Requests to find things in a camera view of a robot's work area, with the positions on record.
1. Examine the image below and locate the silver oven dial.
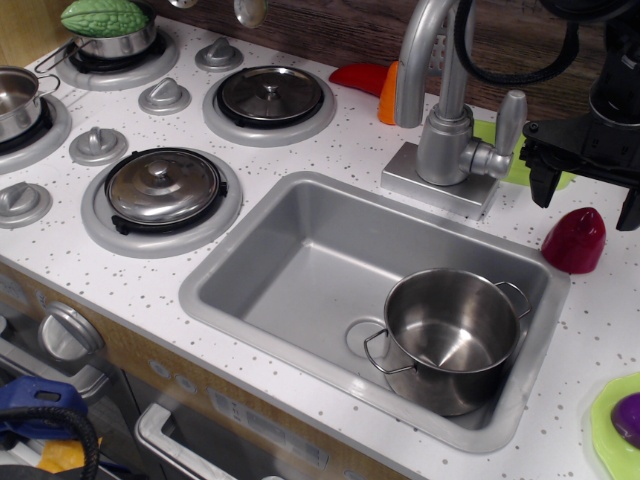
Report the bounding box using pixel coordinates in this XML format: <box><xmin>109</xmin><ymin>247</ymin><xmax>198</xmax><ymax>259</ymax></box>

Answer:
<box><xmin>38</xmin><ymin>301</ymin><xmax>105</xmax><ymax>362</ymax></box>

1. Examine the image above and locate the grey stove knob lower middle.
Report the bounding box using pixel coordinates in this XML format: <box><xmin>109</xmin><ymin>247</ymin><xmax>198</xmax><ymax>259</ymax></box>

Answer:
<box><xmin>69</xmin><ymin>127</ymin><xmax>128</xmax><ymax>166</ymax></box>

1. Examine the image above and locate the back right burner ring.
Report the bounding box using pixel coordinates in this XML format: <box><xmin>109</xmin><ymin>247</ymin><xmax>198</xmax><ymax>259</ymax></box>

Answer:
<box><xmin>202</xmin><ymin>65</ymin><xmax>337</xmax><ymax>148</ymax></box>

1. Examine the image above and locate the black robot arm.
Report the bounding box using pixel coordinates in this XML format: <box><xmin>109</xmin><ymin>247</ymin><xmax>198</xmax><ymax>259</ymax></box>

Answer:
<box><xmin>520</xmin><ymin>1</ymin><xmax>639</xmax><ymax>231</ymax></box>

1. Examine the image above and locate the grey stove knob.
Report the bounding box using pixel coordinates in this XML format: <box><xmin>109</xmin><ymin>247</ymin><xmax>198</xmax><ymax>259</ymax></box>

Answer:
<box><xmin>138</xmin><ymin>77</ymin><xmax>192</xmax><ymax>116</ymax></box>
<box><xmin>69</xmin><ymin>127</ymin><xmax>128</xmax><ymax>166</ymax></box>
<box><xmin>195</xmin><ymin>37</ymin><xmax>244</xmax><ymax>73</ymax></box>
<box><xmin>1</xmin><ymin>182</ymin><xmax>53</xmax><ymax>229</ymax></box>

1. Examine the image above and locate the steel lid back burner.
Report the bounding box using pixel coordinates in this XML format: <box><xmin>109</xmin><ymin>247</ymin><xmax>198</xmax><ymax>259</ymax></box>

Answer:
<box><xmin>216</xmin><ymin>66</ymin><xmax>324</xmax><ymax>123</ymax></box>

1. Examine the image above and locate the grey stove knob top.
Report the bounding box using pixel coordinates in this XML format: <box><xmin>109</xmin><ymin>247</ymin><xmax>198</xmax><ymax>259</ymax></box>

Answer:
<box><xmin>195</xmin><ymin>37</ymin><xmax>244</xmax><ymax>73</ymax></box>

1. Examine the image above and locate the green plate behind faucet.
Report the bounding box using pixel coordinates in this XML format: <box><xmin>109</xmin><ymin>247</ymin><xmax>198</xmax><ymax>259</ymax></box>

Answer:
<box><xmin>473</xmin><ymin>120</ymin><xmax>576</xmax><ymax>190</ymax></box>

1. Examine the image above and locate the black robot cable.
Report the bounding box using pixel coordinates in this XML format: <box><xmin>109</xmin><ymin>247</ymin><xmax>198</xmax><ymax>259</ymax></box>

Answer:
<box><xmin>456</xmin><ymin>0</ymin><xmax>581</xmax><ymax>86</ymax></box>

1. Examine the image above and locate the steel lid front burner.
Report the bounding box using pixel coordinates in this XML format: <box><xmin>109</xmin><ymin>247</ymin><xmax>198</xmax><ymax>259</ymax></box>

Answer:
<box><xmin>104</xmin><ymin>148</ymin><xmax>228</xmax><ymax>227</ymax></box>

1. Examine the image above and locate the green plate at right edge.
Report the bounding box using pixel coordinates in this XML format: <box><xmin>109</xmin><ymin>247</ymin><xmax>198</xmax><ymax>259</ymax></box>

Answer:
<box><xmin>590</xmin><ymin>373</ymin><xmax>639</xmax><ymax>479</ymax></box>

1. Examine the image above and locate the yellow cloth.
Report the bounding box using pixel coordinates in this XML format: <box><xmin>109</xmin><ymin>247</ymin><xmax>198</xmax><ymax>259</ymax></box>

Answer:
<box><xmin>37</xmin><ymin>440</ymin><xmax>85</xmax><ymax>479</ymax></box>

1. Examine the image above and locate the steel pot in sink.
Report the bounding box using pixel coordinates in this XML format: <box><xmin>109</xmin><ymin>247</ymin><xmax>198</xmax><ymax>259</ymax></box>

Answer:
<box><xmin>366</xmin><ymin>268</ymin><xmax>533</xmax><ymax>417</ymax></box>

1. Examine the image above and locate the silver oven door handle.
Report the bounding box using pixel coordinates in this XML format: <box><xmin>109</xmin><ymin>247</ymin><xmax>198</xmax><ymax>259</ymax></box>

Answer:
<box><xmin>135</xmin><ymin>403</ymin><xmax>281</xmax><ymax>479</ymax></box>

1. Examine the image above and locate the silver toy faucet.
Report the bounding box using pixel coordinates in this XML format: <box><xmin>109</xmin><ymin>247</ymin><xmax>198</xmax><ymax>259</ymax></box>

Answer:
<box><xmin>381</xmin><ymin>1</ymin><xmax>527</xmax><ymax>220</ymax></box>

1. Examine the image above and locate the purple toy eggplant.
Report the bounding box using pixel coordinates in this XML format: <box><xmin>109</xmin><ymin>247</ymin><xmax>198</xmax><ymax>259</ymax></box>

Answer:
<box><xmin>610</xmin><ymin>392</ymin><xmax>640</xmax><ymax>448</ymax></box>

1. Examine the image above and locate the orange toy carrot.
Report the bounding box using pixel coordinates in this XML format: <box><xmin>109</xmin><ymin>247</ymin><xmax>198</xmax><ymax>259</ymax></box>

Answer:
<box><xmin>378</xmin><ymin>61</ymin><xmax>399</xmax><ymax>125</ymax></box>

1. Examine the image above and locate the hanging steel utensil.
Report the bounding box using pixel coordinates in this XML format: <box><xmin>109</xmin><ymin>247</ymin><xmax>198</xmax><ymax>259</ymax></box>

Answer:
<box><xmin>169</xmin><ymin>0</ymin><xmax>198</xmax><ymax>9</ymax></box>

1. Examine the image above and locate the steel saucepan back left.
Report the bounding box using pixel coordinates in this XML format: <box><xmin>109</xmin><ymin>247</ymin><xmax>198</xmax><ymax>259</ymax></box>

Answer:
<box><xmin>35</xmin><ymin>12</ymin><xmax>157</xmax><ymax>74</ymax></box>

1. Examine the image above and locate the grey stove knob upper middle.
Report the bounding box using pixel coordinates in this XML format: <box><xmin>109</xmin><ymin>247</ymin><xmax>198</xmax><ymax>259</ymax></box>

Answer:
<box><xmin>138</xmin><ymin>77</ymin><xmax>192</xmax><ymax>116</ymax></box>

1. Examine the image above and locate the front right burner ring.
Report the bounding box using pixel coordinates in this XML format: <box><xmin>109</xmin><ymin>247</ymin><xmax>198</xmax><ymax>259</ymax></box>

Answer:
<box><xmin>80</xmin><ymin>146</ymin><xmax>244</xmax><ymax>260</ymax></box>

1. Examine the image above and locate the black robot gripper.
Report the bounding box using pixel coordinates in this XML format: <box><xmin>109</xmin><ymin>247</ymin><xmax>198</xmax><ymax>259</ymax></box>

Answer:
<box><xmin>521</xmin><ymin>114</ymin><xmax>640</xmax><ymax>231</ymax></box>

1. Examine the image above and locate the burner ring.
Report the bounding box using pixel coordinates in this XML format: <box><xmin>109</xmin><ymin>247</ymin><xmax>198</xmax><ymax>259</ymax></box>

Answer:
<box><xmin>80</xmin><ymin>146</ymin><xmax>244</xmax><ymax>260</ymax></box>
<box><xmin>0</xmin><ymin>93</ymin><xmax>74</xmax><ymax>176</ymax></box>
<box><xmin>50</xmin><ymin>28</ymin><xmax>181</xmax><ymax>92</ymax></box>
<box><xmin>202</xmin><ymin>65</ymin><xmax>337</xmax><ymax>148</ymax></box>

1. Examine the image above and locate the grey plastic sink basin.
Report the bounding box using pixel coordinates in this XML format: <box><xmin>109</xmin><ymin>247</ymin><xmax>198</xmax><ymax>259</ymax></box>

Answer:
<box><xmin>179</xmin><ymin>172</ymin><xmax>569</xmax><ymax>453</ymax></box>

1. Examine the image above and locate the green toy bitter gourd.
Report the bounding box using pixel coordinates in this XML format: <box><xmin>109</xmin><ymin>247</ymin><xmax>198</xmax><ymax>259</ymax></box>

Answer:
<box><xmin>60</xmin><ymin>0</ymin><xmax>151</xmax><ymax>38</ymax></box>

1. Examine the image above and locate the grey stove knob left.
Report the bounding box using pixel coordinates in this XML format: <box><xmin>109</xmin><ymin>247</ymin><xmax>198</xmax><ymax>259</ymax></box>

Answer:
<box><xmin>1</xmin><ymin>182</ymin><xmax>53</xmax><ymax>229</ymax></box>

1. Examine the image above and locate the blue clamp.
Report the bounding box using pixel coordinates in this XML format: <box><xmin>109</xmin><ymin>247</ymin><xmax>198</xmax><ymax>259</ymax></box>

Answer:
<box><xmin>1</xmin><ymin>376</ymin><xmax>99</xmax><ymax>450</ymax></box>

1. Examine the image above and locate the steel pot left edge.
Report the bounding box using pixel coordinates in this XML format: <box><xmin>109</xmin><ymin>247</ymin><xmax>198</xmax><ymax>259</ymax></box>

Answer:
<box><xmin>1</xmin><ymin>65</ymin><xmax>61</xmax><ymax>142</ymax></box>

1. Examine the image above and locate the dark red sweet potato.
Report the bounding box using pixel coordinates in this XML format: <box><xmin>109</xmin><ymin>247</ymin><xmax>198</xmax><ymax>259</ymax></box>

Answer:
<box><xmin>541</xmin><ymin>207</ymin><xmax>607</xmax><ymax>274</ymax></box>

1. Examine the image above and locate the red toy chili pepper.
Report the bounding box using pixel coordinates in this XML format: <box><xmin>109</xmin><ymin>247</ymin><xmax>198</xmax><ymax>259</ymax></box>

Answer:
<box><xmin>329</xmin><ymin>63</ymin><xmax>388</xmax><ymax>96</ymax></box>

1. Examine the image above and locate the back left burner ring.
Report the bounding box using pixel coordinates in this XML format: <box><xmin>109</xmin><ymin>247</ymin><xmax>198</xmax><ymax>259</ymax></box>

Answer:
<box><xmin>50</xmin><ymin>28</ymin><xmax>181</xmax><ymax>92</ymax></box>

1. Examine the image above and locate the black hose lower left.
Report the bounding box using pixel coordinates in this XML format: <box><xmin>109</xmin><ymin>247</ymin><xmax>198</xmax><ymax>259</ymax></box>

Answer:
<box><xmin>0</xmin><ymin>405</ymin><xmax>101</xmax><ymax>480</ymax></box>

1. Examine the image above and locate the front left burner ring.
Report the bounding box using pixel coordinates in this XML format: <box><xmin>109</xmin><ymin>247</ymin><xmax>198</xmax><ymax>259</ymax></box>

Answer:
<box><xmin>0</xmin><ymin>93</ymin><xmax>74</xmax><ymax>176</ymax></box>

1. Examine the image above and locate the steel lid burner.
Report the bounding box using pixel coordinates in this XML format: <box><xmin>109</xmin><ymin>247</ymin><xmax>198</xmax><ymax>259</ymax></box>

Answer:
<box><xmin>216</xmin><ymin>66</ymin><xmax>324</xmax><ymax>123</ymax></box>
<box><xmin>104</xmin><ymin>148</ymin><xmax>228</xmax><ymax>227</ymax></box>

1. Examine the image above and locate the hanging steel spoon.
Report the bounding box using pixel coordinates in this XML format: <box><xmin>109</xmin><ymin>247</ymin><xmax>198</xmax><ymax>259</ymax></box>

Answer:
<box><xmin>234</xmin><ymin>0</ymin><xmax>268</xmax><ymax>29</ymax></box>

